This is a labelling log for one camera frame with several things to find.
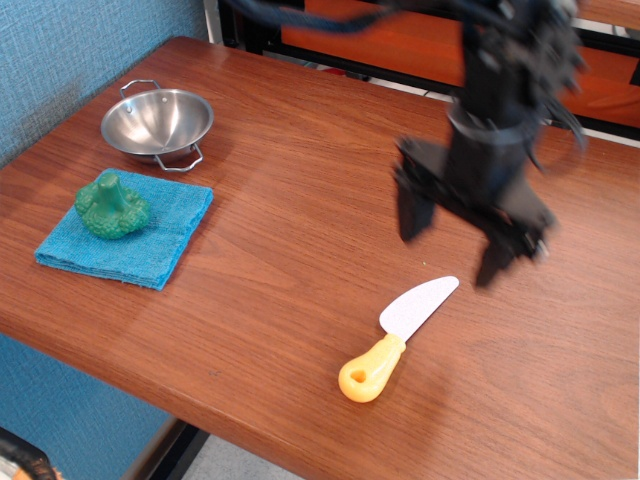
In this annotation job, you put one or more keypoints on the black table leg frame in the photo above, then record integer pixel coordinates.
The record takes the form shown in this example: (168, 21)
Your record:
(170, 453)

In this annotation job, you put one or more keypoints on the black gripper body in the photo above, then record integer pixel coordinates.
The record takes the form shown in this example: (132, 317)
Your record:
(480, 177)

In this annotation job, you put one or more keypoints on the toy knife orange handle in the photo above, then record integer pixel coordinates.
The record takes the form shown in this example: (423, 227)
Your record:
(363, 378)

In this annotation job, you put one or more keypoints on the orange object at corner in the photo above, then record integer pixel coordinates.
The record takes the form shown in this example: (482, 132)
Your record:
(22, 460)

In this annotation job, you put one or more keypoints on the green toy broccoli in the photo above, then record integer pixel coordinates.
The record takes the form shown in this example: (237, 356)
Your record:
(110, 210)

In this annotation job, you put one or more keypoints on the blue folded cloth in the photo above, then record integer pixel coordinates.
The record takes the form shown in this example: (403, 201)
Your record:
(146, 257)

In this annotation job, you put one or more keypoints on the orange panel black frame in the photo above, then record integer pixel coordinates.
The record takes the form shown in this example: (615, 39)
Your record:
(423, 50)

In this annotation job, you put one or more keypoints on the steel bowl with wire handles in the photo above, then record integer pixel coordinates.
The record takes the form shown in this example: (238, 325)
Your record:
(156, 125)

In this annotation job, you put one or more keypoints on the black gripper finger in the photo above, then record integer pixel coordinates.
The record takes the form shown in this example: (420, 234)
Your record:
(498, 256)
(415, 212)

